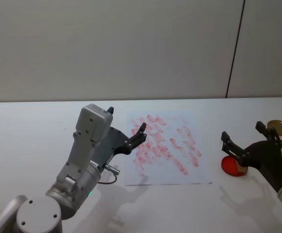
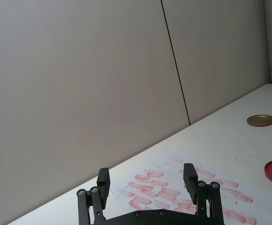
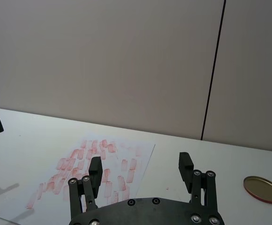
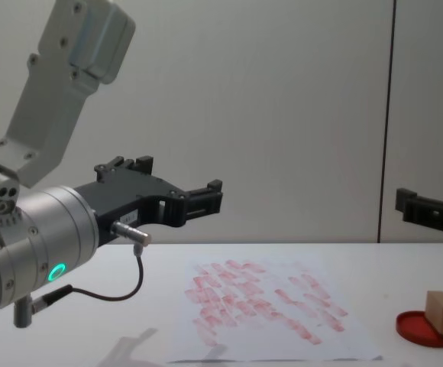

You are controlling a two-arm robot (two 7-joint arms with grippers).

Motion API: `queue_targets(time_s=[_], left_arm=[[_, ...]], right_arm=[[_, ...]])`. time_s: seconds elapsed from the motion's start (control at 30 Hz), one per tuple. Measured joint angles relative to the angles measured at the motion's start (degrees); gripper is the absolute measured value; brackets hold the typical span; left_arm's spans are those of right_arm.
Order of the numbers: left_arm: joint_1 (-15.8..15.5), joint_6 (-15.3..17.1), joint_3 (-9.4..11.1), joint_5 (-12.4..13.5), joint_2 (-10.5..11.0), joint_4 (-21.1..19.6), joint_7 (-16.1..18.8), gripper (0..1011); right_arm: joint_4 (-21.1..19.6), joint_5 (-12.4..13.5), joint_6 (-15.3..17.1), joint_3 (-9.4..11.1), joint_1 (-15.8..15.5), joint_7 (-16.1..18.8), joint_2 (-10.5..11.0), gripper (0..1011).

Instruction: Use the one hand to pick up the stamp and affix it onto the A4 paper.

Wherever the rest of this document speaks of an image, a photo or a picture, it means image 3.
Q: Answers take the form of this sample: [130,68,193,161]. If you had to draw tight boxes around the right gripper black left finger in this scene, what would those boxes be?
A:
[68,156,103,221]

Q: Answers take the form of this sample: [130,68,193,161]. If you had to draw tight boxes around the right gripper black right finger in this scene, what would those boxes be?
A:
[178,152,219,211]

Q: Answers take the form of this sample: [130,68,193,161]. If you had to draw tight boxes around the white paper with red stamp marks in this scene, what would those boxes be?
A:
[0,133,156,225]

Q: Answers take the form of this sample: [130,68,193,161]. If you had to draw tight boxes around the round gold metal lid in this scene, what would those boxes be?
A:
[243,175,272,205]

